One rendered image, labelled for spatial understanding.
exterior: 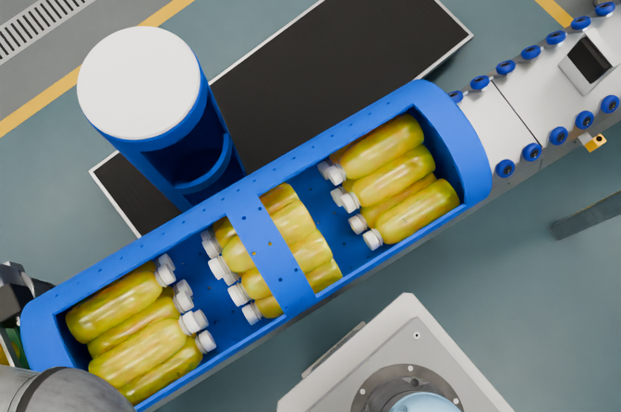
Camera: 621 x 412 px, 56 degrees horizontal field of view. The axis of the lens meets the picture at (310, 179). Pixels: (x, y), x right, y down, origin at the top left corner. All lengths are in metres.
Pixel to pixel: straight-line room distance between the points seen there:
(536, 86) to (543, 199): 0.99
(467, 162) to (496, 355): 1.32
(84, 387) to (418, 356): 0.57
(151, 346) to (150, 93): 0.56
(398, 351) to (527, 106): 0.73
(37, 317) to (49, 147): 1.53
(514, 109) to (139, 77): 0.88
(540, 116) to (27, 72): 2.07
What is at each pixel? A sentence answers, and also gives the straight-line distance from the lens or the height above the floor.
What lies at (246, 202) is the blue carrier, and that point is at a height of 1.22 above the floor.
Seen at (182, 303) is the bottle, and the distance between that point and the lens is 1.20.
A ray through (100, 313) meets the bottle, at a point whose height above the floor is 1.14.
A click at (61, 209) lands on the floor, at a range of 2.52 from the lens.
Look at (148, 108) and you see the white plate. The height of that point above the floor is 1.04.
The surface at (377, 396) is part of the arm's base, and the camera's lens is 0.99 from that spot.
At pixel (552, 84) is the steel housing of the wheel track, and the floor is 0.93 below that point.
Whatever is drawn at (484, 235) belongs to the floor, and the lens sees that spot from 2.37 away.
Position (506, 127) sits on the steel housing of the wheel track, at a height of 0.93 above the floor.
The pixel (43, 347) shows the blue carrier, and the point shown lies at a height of 1.23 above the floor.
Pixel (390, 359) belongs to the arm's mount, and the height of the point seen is 1.22.
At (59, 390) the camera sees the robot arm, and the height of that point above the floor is 1.62.
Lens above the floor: 2.24
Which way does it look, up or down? 74 degrees down
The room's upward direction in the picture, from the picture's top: 3 degrees counter-clockwise
